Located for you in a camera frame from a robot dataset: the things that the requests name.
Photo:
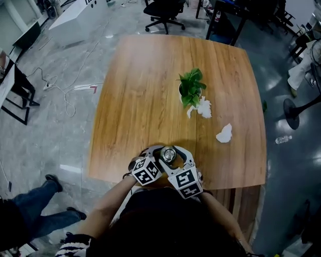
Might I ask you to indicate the person's left forearm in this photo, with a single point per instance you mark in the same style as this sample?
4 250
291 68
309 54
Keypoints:
105 205

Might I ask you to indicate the white power strip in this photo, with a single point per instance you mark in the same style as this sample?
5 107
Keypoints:
47 87

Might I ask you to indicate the black office chair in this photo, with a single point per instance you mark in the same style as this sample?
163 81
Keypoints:
163 10

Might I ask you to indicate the white table with black frame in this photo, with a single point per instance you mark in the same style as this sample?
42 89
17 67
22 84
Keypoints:
6 85

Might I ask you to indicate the person's black top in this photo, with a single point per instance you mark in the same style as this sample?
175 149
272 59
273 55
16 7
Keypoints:
165 199

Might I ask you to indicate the black desk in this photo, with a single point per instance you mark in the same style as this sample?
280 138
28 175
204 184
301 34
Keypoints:
223 21

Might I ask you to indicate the black fan stand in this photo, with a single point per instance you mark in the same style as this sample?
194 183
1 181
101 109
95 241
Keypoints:
291 114

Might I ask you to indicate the clear plastic bottle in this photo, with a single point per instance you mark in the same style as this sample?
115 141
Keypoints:
283 139

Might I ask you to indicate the small white tissue strip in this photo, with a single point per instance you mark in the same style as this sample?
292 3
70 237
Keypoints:
190 112

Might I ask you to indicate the white cabinet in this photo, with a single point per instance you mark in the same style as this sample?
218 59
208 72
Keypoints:
77 21

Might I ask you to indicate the metal cylindrical bottle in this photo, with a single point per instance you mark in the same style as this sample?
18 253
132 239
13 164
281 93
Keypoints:
170 162

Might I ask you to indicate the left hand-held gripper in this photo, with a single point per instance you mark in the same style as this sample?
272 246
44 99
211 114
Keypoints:
145 172

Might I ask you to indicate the large crumpled white tissue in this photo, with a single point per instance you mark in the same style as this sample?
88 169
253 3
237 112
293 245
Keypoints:
205 108

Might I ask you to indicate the person's left hand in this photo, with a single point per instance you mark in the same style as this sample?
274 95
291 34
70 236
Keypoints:
132 164

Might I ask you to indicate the dark phone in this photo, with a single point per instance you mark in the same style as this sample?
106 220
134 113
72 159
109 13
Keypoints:
10 186

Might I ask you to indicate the striped black and white sleeve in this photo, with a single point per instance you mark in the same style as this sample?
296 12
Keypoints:
72 244

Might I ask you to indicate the person's right forearm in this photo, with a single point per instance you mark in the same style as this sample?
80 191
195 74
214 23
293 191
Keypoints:
220 213

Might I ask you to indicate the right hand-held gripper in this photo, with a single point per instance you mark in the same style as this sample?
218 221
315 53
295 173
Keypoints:
185 182

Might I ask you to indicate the person's right hand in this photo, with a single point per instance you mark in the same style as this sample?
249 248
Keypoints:
199 175

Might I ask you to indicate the green plant in white pot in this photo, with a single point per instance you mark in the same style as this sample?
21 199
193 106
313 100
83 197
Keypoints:
191 86

